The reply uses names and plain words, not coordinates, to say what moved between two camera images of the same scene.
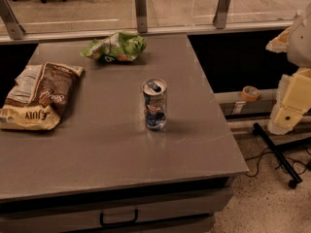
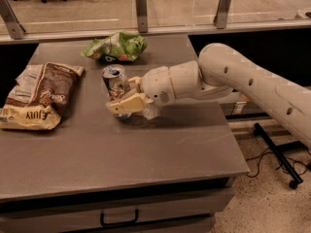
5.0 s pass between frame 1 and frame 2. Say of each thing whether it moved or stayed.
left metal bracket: stayed
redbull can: moved
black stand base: stayed
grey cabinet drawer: stayed
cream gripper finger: moved
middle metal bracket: stayed
